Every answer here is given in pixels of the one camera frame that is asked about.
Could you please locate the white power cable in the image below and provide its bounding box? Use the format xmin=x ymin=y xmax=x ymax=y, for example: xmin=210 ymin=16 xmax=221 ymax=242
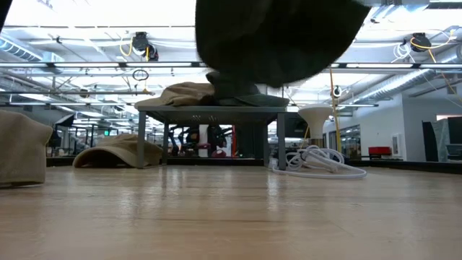
xmin=269 ymin=144 xmax=368 ymax=181

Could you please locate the yellow hanging cable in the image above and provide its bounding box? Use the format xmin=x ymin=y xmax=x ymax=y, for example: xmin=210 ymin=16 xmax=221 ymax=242
xmin=328 ymin=68 xmax=342 ymax=155

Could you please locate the grey perforated metal shelf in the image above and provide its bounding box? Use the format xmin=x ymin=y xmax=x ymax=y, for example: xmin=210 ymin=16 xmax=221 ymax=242
xmin=135 ymin=105 xmax=287 ymax=170

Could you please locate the red cart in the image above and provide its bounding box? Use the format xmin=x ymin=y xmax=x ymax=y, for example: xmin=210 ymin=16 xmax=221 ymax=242
xmin=367 ymin=146 xmax=393 ymax=160

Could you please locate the silver ceiling air duct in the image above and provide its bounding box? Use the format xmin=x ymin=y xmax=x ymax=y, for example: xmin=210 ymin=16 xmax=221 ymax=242
xmin=355 ymin=68 xmax=434 ymax=104

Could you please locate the long ceiling light bar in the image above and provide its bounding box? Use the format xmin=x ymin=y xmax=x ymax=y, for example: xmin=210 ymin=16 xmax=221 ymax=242
xmin=0 ymin=61 xmax=462 ymax=70

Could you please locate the beige baseball cap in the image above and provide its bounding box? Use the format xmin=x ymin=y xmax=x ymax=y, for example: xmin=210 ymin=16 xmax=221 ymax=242
xmin=0 ymin=109 xmax=54 ymax=189
xmin=72 ymin=133 xmax=164 ymax=170
xmin=134 ymin=82 xmax=217 ymax=108

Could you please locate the black table edge rail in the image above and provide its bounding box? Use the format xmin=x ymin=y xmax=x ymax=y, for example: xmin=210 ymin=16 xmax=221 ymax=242
xmin=335 ymin=157 xmax=462 ymax=175

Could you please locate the person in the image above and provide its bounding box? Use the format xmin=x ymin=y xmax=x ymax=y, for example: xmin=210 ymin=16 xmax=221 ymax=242
xmin=196 ymin=124 xmax=229 ymax=159

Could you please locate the black ceiling cord reel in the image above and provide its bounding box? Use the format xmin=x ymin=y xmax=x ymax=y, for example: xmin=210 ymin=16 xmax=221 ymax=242
xmin=409 ymin=32 xmax=432 ymax=53
xmin=131 ymin=31 xmax=160 ymax=62

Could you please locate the black partition panel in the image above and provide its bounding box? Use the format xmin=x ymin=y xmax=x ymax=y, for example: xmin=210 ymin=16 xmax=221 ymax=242
xmin=422 ymin=117 xmax=462 ymax=163

